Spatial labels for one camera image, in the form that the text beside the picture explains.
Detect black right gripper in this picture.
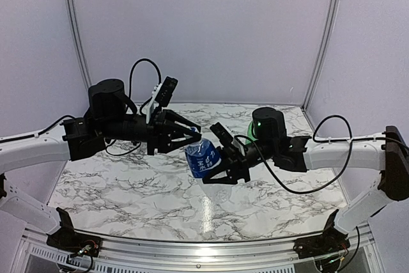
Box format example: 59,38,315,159
197,139,277,184

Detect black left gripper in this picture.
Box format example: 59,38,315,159
100,109,201,156

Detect clear bottle blue label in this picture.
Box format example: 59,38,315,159
185,138,232,204

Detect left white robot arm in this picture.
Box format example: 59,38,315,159
1,77,201,251

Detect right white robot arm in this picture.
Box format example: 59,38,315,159
203,107,408,253

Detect green plastic bottle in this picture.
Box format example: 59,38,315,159
247,121,256,141

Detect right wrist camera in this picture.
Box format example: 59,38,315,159
232,136,247,157

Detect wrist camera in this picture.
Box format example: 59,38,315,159
232,136,247,157
145,76,178,124

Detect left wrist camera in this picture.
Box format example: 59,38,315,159
145,76,178,124

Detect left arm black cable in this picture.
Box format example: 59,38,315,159
128,58,162,98

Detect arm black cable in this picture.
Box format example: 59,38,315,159
255,114,354,194
128,58,162,98

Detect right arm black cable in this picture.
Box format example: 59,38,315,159
255,114,354,194

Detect aluminium front rail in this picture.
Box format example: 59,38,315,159
11,225,384,272

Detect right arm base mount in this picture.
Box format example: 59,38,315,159
293,209,350,259

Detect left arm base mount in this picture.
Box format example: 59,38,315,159
47,207,102,258

